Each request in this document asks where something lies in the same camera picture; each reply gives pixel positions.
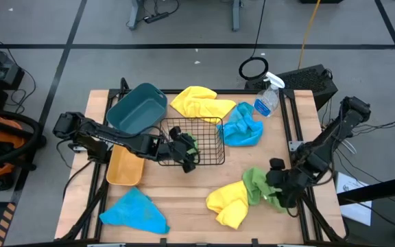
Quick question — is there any black coiled cable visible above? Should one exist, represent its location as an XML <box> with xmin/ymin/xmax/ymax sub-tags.
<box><xmin>238</xmin><ymin>0</ymin><xmax>270</xmax><ymax>82</ymax></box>

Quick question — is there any black perforated box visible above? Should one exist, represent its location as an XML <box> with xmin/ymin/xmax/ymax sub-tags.
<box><xmin>244</xmin><ymin>64</ymin><xmax>339</xmax><ymax>111</ymax></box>

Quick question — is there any teal plastic basket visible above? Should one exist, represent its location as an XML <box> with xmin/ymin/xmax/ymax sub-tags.
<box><xmin>106</xmin><ymin>82</ymin><xmax>169</xmax><ymax>135</ymax></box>

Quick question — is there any black power strip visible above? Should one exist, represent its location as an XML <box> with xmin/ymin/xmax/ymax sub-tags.
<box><xmin>144</xmin><ymin>12</ymin><xmax>171</xmax><ymax>24</ymax></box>

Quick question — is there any black wire basket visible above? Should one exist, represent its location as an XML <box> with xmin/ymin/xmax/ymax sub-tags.
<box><xmin>157</xmin><ymin>116</ymin><xmax>226</xmax><ymax>167</ymax></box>

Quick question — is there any grey desk leg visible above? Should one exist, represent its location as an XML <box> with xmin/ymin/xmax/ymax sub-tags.
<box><xmin>126</xmin><ymin>0</ymin><xmax>143</xmax><ymax>30</ymax></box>
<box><xmin>230</xmin><ymin>0</ymin><xmax>242</xmax><ymax>32</ymax></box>

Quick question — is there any green microfiber towel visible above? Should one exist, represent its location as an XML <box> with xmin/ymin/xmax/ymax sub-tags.
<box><xmin>241</xmin><ymin>167</ymin><xmax>287</xmax><ymax>212</ymax></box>
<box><xmin>184</xmin><ymin>132</ymin><xmax>199</xmax><ymax>156</ymax></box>

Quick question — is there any white paper sheet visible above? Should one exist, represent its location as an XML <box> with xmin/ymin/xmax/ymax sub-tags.
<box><xmin>334</xmin><ymin>171</ymin><xmax>373</xmax><ymax>226</ymax></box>

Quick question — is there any blue microfiber towel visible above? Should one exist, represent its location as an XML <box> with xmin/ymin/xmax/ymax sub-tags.
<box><xmin>99</xmin><ymin>187</ymin><xmax>171</xmax><ymax>235</ymax></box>
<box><xmin>217</xmin><ymin>102</ymin><xmax>265</xmax><ymax>148</ymax></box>

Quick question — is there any yellow microfiber towel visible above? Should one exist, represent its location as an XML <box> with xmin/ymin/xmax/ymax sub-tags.
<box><xmin>206</xmin><ymin>180</ymin><xmax>250</xmax><ymax>231</ymax></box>
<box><xmin>169</xmin><ymin>85</ymin><xmax>237</xmax><ymax>124</ymax></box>

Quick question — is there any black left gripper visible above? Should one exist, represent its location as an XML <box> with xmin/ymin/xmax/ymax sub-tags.
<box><xmin>156</xmin><ymin>126</ymin><xmax>201</xmax><ymax>174</ymax></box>

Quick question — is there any black aluminium table frame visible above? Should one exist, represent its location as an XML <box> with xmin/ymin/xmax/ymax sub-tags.
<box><xmin>60</xmin><ymin>78</ymin><xmax>348</xmax><ymax>243</ymax></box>

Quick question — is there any yellow plastic basket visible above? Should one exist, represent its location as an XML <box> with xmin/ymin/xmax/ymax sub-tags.
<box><xmin>106</xmin><ymin>143</ymin><xmax>146</xmax><ymax>187</ymax></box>

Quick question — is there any yellow floor cable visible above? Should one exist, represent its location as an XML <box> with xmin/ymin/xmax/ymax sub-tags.
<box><xmin>297</xmin><ymin>0</ymin><xmax>322</xmax><ymax>69</ymax></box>

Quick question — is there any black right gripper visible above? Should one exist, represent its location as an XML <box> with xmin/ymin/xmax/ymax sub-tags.
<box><xmin>265</xmin><ymin>158</ymin><xmax>304</xmax><ymax>207</ymax></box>

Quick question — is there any black metal beam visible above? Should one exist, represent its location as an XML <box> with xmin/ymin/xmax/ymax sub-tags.
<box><xmin>337</xmin><ymin>173</ymin><xmax>395</xmax><ymax>206</ymax></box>

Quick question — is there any orange black vacuum cleaner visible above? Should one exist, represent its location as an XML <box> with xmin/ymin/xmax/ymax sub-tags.
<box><xmin>0</xmin><ymin>108</ymin><xmax>47</xmax><ymax>191</ymax></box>

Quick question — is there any clear glass cleaner spray bottle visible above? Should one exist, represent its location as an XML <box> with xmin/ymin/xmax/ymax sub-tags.
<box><xmin>254</xmin><ymin>71</ymin><xmax>286</xmax><ymax>119</ymax></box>

